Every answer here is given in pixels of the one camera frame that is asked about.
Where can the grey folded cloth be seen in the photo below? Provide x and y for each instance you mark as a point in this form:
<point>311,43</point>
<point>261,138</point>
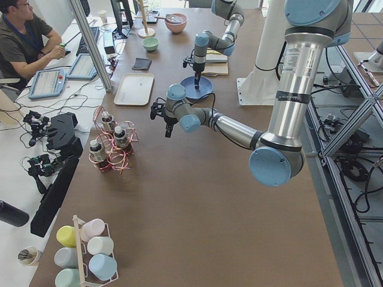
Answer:
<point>142,64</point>

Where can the copper wire bottle rack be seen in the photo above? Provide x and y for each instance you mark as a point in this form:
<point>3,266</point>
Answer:
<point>117,158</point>

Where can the beige tray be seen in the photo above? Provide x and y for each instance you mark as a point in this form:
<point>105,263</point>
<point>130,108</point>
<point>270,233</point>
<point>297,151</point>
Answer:
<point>134,89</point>

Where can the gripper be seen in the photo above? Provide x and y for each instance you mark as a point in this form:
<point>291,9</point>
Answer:
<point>169,121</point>
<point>197,67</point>

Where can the metal ice scoop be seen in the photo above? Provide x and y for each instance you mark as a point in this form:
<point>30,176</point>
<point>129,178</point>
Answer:
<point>169,17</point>

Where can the pink bowl with ice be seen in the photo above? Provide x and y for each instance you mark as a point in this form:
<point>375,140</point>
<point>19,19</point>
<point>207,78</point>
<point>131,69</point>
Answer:
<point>178,26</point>

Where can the dark drink bottle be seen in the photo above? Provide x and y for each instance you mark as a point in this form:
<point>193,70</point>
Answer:
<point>98,155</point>
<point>108,122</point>
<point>120,139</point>

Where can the blue teach pendant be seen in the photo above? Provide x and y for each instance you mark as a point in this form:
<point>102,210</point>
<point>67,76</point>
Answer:
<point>47,83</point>
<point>82,69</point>

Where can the paper cup with utensils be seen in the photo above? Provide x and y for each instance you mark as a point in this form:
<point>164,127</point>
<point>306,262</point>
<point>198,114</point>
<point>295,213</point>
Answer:
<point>29,256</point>

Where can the pale green cup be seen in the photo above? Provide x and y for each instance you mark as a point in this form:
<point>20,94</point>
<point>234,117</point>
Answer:
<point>68,277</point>

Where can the black thermos bottle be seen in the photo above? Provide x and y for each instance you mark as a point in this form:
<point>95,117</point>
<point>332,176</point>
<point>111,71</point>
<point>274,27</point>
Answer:
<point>12,215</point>

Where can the wooden glass stand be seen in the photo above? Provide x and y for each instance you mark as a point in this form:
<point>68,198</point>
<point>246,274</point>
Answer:
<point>146,31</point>

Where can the green bowl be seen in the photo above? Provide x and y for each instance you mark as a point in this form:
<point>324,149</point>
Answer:
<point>150,44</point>

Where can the blue cup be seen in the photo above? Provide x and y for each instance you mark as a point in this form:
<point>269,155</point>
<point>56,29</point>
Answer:
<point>103,266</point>

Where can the wooden cutting board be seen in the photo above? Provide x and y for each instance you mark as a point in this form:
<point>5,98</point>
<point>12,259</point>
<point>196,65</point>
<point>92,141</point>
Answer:
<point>216,64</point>

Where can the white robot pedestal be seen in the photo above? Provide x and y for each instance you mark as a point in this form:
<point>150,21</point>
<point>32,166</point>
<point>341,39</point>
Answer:
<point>260,86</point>

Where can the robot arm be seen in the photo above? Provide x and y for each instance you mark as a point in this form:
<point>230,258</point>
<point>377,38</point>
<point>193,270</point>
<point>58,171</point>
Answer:
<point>230,11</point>
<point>293,39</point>

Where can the pink cup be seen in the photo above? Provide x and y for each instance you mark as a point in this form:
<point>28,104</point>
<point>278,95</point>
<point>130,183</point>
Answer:
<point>92,229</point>

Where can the white cup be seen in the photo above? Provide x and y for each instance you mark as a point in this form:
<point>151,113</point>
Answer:
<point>100,245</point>

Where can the white wire cup rack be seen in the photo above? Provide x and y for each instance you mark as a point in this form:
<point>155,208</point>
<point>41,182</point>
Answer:
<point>87,278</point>

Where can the seated person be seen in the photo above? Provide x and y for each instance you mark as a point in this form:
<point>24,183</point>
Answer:
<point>28,43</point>

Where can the grey cup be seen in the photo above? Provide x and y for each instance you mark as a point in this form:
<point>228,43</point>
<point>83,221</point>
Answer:
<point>66,258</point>

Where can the yellow cup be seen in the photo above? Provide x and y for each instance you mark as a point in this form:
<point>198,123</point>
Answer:
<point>66,236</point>

